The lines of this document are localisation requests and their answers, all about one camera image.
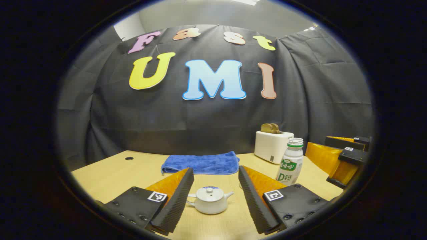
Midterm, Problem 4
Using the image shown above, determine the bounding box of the white teacup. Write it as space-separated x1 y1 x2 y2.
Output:
186 191 235 215

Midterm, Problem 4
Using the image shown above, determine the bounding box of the white water bottle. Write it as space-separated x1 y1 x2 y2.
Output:
276 138 304 186

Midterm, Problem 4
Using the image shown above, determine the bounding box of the blue towel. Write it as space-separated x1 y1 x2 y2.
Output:
161 151 240 175

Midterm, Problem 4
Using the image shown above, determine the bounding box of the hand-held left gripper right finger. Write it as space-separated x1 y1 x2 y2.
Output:
238 165 331 235

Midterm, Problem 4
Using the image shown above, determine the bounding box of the white toaster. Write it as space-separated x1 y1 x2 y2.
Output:
254 131 295 164

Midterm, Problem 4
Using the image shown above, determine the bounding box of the black backdrop cloth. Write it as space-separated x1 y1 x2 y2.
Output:
57 24 374 164

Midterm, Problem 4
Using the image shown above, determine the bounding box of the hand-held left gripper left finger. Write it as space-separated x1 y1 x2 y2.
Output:
95 167 194 236

